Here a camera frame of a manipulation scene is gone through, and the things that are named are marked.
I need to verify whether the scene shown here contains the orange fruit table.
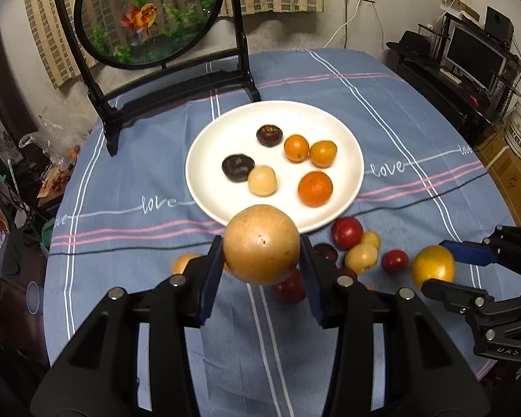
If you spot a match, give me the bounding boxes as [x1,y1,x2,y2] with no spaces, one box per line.
[171,253,200,275]

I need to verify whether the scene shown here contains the yellow-orange round fruit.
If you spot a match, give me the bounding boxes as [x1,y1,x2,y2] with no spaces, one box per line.
[411,245,455,289]

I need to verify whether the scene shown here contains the red fruit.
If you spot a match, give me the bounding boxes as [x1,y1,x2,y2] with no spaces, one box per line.
[272,269,306,304]

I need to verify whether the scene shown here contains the dark red plum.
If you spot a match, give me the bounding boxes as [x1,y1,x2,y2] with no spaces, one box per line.
[313,243,339,264]

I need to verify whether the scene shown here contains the purple-streaked yellow melon fruit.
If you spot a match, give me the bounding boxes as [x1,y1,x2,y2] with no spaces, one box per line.
[344,243,379,276]

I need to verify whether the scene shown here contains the large red plum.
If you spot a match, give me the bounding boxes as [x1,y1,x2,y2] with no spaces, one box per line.
[331,216,364,251]

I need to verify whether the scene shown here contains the small red tomato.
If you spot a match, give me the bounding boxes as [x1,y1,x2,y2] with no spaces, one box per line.
[381,250,409,274]

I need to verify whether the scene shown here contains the tan round pear fruit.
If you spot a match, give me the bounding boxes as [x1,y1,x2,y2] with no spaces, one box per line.
[223,204,300,286]

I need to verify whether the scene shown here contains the small yellow fruit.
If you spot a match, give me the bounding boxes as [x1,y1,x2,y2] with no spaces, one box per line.
[360,231,381,250]

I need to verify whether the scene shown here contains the cardboard box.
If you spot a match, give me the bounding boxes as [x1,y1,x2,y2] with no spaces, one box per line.
[474,126,521,227]

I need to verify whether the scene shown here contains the blue striped tablecloth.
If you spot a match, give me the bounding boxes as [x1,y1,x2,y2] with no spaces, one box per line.
[44,50,513,416]

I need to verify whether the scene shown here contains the large orange tangerine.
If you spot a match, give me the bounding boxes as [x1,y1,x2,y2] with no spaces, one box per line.
[297,170,333,207]

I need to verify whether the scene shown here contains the white bucket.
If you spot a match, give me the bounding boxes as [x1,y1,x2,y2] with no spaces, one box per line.
[504,103,521,158]

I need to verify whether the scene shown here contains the pale cream round fruit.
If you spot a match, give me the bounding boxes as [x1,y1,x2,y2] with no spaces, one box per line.
[247,165,278,197]

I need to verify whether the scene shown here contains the dark brown fruit left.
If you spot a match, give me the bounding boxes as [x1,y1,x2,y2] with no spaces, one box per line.
[222,154,255,183]

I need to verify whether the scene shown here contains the dark brown fruit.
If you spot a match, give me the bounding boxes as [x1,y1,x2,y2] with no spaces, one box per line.
[256,124,283,148]
[222,154,255,183]

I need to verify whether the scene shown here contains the yellow-orange oval fruit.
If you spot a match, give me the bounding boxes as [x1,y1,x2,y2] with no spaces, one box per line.
[309,140,338,169]

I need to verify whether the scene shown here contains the white round plate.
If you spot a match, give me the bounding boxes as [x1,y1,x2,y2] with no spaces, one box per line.
[185,101,364,234]

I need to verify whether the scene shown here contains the small orange back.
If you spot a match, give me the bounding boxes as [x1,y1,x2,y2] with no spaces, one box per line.
[284,134,309,163]

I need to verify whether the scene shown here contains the black desk shelf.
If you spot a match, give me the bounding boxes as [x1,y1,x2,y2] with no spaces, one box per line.
[387,7,521,146]

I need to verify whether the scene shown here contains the dark brown fruit back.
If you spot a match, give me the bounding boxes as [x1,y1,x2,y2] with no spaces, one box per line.
[256,124,283,148]

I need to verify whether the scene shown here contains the computer monitor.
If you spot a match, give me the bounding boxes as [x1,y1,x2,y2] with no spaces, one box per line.
[445,25,506,90]

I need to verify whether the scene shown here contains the round goldfish screen on stand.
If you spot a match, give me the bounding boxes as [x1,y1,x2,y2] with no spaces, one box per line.
[53,0,261,155]

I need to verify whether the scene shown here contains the white power cable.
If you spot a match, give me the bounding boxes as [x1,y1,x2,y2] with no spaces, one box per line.
[322,0,386,50]

